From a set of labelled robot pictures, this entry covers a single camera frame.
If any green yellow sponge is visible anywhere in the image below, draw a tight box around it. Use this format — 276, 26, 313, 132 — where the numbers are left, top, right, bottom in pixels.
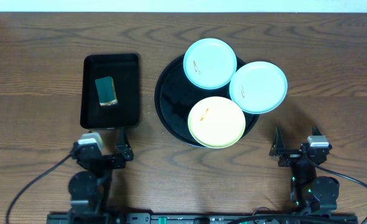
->
95, 77, 118, 106

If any light blue plate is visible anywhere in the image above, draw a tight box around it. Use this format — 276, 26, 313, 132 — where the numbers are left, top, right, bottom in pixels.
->
229, 61, 288, 114
183, 38, 237, 90

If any yellow plate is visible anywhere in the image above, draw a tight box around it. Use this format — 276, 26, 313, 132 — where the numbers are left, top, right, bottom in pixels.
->
187, 96, 246, 149

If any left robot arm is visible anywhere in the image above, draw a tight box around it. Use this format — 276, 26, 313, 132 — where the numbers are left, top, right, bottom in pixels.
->
68, 129, 134, 223

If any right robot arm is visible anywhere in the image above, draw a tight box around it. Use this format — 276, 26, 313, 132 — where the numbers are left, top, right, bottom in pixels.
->
269, 126, 340, 215

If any black rectangular tray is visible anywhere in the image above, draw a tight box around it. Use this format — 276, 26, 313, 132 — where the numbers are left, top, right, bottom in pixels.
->
80, 53, 140, 129

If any light blue plate back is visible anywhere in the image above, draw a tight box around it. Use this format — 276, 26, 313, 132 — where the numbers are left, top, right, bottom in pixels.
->
183, 38, 237, 90

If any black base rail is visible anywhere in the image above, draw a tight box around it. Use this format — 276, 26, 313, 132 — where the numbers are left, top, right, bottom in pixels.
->
46, 213, 358, 224

